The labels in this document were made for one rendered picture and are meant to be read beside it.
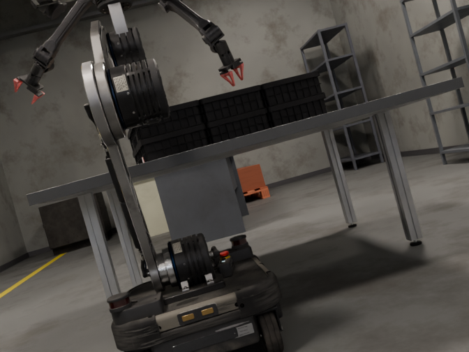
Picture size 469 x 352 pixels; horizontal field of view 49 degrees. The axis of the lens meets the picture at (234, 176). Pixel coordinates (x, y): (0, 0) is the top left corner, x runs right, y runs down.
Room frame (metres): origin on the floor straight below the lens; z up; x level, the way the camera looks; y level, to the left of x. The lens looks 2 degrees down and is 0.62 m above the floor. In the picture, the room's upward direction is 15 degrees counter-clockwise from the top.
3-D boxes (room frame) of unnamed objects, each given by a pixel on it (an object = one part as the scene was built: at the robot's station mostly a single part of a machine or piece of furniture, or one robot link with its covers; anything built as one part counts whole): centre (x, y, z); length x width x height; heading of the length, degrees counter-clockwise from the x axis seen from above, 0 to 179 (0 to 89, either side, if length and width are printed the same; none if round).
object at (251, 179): (7.97, 0.15, 0.41); 1.43 x 1.00 x 0.83; 6
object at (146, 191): (7.46, 1.17, 0.38); 2.22 x 0.73 x 0.76; 6
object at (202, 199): (5.24, 0.32, 0.37); 1.39 x 0.71 x 0.74; 177
